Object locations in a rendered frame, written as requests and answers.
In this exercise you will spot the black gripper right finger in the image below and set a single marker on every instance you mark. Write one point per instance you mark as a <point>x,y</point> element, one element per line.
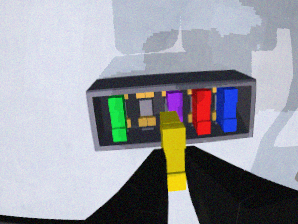
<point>223,193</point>

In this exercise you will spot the grey rectangular fuse block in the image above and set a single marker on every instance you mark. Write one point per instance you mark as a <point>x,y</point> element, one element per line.
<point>216,105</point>

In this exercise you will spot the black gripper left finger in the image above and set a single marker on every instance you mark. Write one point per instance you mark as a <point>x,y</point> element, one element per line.
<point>143,199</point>

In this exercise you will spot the purple fuse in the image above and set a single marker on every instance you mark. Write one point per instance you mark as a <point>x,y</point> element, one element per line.
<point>174,101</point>

